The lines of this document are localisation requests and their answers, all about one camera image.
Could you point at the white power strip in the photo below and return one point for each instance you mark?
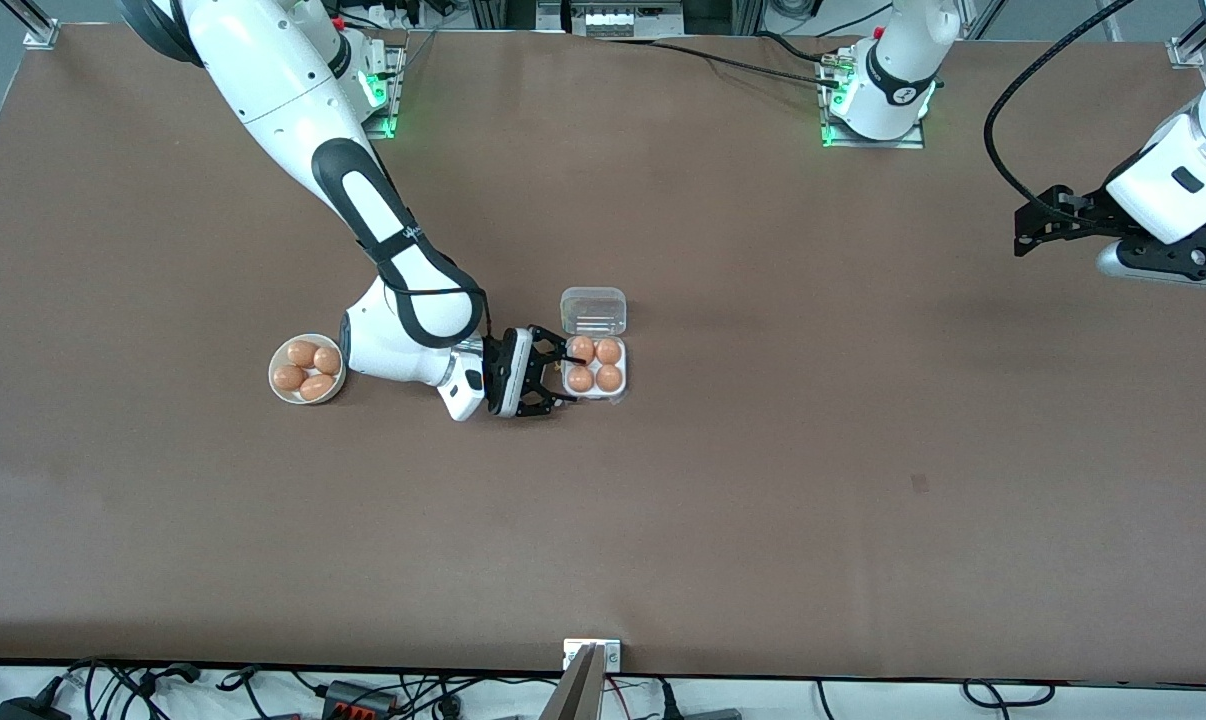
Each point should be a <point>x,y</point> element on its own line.
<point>613,20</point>

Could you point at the black power adapter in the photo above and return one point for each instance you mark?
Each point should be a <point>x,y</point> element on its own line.
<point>28,710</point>

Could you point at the black plug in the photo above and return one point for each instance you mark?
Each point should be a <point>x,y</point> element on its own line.
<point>708,714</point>

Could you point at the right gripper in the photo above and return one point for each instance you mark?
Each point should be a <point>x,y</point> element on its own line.
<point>514,368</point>

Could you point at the aluminium corner bracket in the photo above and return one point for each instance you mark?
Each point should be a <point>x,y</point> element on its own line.
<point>1185,52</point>
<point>41,35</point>

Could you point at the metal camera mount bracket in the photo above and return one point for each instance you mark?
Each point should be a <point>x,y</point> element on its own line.
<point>591,655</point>

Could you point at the black orange connector block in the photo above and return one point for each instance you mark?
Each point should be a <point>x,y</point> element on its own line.
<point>358,697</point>

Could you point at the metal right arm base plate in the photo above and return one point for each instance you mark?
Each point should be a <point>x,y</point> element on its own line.
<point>393,125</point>

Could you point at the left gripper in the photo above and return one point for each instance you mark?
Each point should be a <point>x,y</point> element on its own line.
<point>1081,215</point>

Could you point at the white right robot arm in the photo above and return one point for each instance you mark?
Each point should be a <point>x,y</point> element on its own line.
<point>263,70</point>

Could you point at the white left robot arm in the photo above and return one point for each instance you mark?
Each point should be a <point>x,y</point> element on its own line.
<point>898,70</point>

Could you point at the brown egg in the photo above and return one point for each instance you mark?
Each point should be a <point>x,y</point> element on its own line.
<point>327,360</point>
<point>609,377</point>
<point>580,379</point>
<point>608,350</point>
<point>582,350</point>
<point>289,377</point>
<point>302,353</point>
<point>315,387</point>

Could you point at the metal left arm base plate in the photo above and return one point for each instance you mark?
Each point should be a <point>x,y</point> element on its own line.
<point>831,140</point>

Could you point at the clear plastic egg box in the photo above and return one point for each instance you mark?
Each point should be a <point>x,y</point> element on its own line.
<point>593,310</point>

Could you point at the white bowl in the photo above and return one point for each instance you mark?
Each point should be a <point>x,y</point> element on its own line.
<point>278,392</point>

